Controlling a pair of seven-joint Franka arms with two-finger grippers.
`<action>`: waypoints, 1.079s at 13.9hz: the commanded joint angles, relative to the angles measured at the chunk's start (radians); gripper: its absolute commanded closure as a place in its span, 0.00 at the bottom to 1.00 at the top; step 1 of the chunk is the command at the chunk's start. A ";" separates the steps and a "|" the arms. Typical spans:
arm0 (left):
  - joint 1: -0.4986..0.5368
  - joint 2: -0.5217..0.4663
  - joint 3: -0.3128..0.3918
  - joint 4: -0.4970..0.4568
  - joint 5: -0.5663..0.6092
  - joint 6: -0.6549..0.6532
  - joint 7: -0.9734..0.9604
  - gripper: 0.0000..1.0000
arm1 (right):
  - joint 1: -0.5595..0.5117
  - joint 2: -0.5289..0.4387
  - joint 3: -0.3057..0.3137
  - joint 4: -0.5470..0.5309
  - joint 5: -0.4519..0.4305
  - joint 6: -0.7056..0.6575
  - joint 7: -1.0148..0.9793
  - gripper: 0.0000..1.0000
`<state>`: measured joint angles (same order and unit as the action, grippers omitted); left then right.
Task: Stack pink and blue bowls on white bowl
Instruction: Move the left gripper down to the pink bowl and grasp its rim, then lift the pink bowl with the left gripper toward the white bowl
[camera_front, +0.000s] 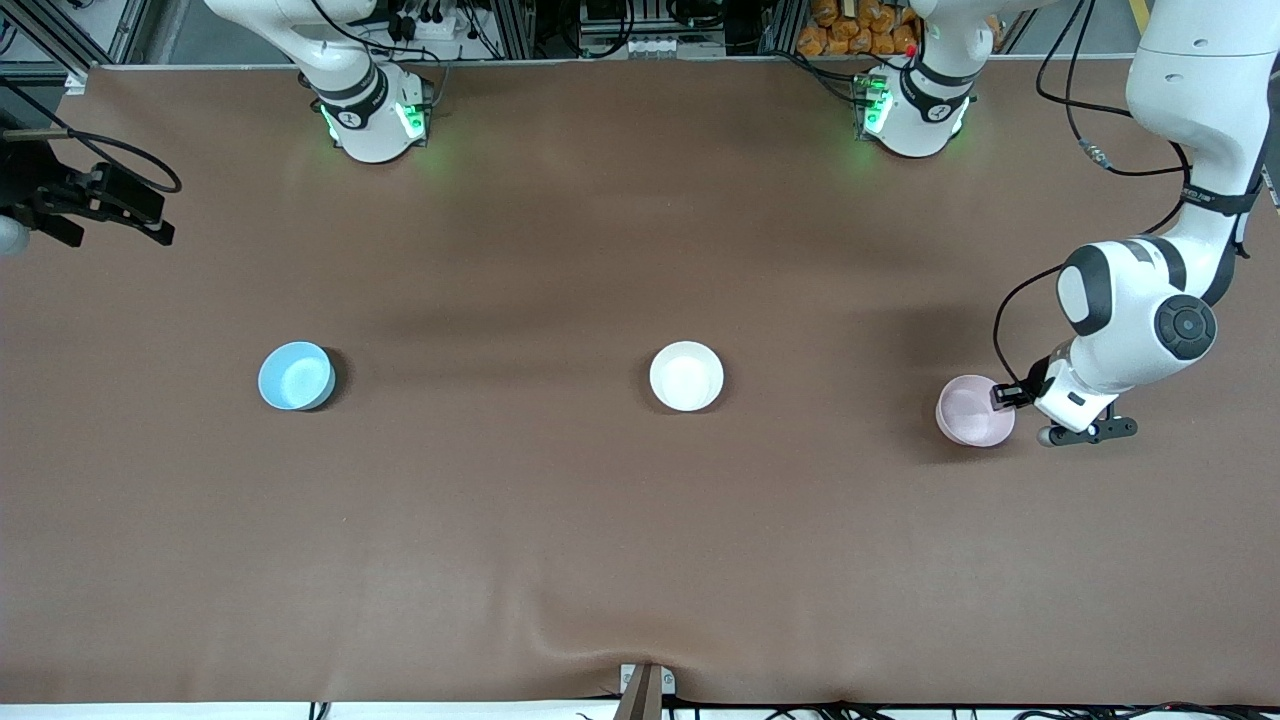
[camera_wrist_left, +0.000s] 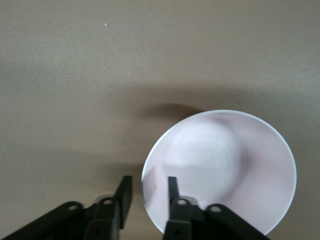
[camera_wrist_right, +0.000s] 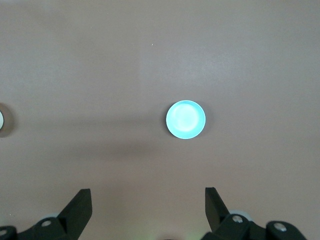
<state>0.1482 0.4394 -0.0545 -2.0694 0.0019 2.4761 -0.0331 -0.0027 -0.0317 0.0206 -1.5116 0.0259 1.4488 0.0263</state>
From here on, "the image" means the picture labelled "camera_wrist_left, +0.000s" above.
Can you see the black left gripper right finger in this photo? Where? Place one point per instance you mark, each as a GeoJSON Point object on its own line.
{"type": "Point", "coordinates": [190, 225]}

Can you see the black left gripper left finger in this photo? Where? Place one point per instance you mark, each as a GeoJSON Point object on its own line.
{"type": "Point", "coordinates": [100, 220]}

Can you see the brown table mat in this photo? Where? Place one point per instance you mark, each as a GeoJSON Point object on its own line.
{"type": "Point", "coordinates": [75, 75]}

